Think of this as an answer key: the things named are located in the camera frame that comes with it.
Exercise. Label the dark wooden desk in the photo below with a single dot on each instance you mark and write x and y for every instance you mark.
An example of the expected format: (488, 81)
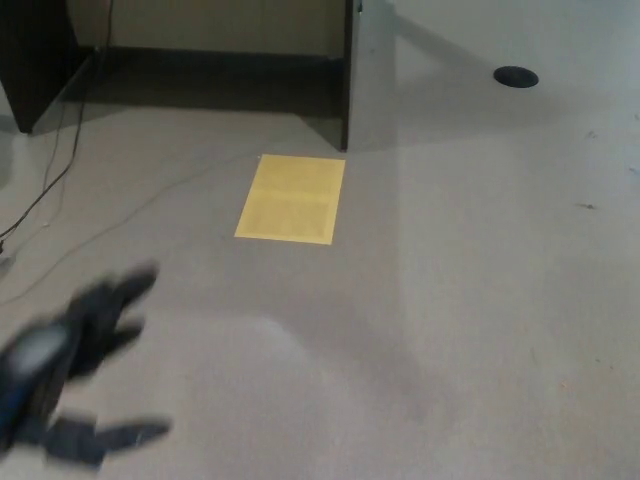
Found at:
(35, 70)

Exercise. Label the black round floor cover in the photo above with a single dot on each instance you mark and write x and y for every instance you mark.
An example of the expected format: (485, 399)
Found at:
(515, 77)

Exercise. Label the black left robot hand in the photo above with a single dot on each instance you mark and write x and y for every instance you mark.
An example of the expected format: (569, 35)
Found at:
(55, 350)

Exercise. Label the yellow rectangular floor plate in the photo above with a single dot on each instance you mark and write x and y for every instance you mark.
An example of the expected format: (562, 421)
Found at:
(292, 200)

